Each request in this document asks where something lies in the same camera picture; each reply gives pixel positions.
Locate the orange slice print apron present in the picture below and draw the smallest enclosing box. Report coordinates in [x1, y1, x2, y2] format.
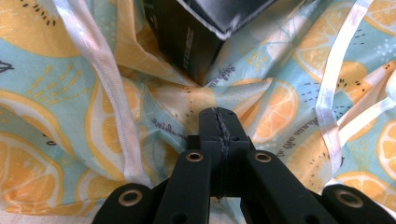
[0, 0, 396, 224]

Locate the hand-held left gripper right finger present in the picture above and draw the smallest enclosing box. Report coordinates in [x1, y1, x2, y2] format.
[222, 107, 340, 224]

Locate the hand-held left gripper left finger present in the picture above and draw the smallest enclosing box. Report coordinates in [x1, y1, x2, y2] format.
[153, 106, 226, 224]

